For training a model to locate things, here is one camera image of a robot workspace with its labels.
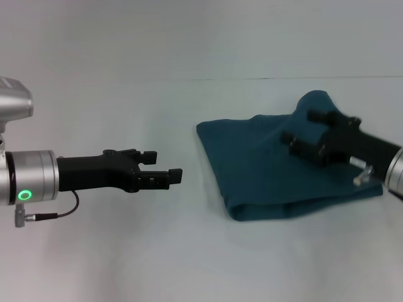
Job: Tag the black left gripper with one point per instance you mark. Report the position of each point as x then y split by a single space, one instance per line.
94 173

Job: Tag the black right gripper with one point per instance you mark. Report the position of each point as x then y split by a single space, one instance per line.
355 144

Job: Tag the teal blue t-shirt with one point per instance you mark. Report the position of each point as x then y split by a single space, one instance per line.
261 170

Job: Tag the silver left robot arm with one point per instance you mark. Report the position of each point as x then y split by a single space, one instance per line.
28 177

